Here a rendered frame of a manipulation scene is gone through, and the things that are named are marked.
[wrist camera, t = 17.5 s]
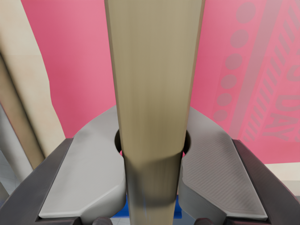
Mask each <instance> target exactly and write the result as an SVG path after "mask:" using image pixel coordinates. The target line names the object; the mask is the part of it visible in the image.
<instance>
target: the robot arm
mask: <svg viewBox="0 0 300 225"><path fill-rule="evenodd" d="M183 151H184V153H185V155H184V156H183V158H182V161H181V168H180V175H179V184H178V187H179V205H180V207H181V209H182V210H183V211H185V212H186V213H187V214H188V215H190V216H191V217H192V218H194V219H195V223H194V225H300V202H299V200H298V199H297V198H296V197H295V196H294V194H293V193H292V192H291V191H290V190H289V189H288V188H287V187H286V186H285V185H284V184H283V183H282V182H281V181H280V180H279V179H278V178H277V177H276V176H275V175H274V174H273V173H272V172H271V171H270V170H269V169H268V168H267V167H266V166H265V165H264V164H263V163H262V162H261V161H260V160H259V159H258V158H257V157H256V156H255V155H254V154H253V153H252V152H251V151H250V150H249V149H248V148H247V147H246V146H245V145H244V144H243V143H242V142H241V141H240V140H236V139H232V138H231V137H230V136H229V135H228V134H227V133H226V132H225V131H224V130H223V129H222V128H221V127H220V126H219V125H218V124H216V123H215V122H214V121H212V120H211V119H209V118H208V117H206V116H205V115H203V114H202V113H200V112H198V111H197V110H195V109H194V108H192V107H191V106H190V109H189V115H188V121H187V130H186V136H185V142H184V149H183ZM120 152H121V140H120V132H119V124H118V116H117V106H116V105H114V106H113V107H111V108H110V109H108V110H107V111H105V112H103V113H102V114H100V115H99V116H97V117H96V118H94V119H93V120H91V121H90V122H88V123H87V124H86V125H85V126H84V127H83V128H82V129H81V130H79V131H78V132H77V133H76V134H75V136H74V137H73V138H66V139H65V140H64V141H63V142H62V143H61V144H60V145H59V146H58V147H57V148H56V149H55V150H54V151H53V152H52V153H51V154H50V155H49V156H48V157H47V158H46V159H45V160H44V161H43V162H42V163H41V164H40V165H39V166H37V167H36V168H35V169H34V170H33V171H32V172H31V173H30V174H29V175H28V176H27V177H26V178H25V179H24V180H23V182H22V183H21V184H20V185H19V186H18V187H17V188H16V189H15V190H14V191H13V192H12V194H11V195H10V196H9V197H8V198H7V200H6V201H5V202H4V203H3V204H2V206H1V207H0V225H113V223H112V221H111V219H110V218H111V217H113V216H114V215H115V214H117V213H118V212H119V211H121V210H122V209H123V208H124V206H125V204H126V178H125V166H124V159H123V157H122V156H121V155H120Z"/></svg>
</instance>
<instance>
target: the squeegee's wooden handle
mask: <svg viewBox="0 0 300 225"><path fill-rule="evenodd" d="M104 6H105V14H106V22H107V30H108V40H109V48H110V56H111V64H112V75H113V82H114V90H115V98H116V106H117V116H118V124H119V132H120V140H121V151H122V157H123V159H124V166H125V178H126V193H127V201H128V208H129V219H130V225H172V224H173V218H174V211H175V203H176V197H177V191H178V184H179V175H180V168H181V161H182V157H183V149H184V142H185V136H186V130H187V124H188V115H189V109H190V102H191V96H192V88H193V82H194V75H195V69H196V61H197V55H198V48H199V42H200V33H201V27H202V21H203V15H204V6H205V0H104Z"/></svg>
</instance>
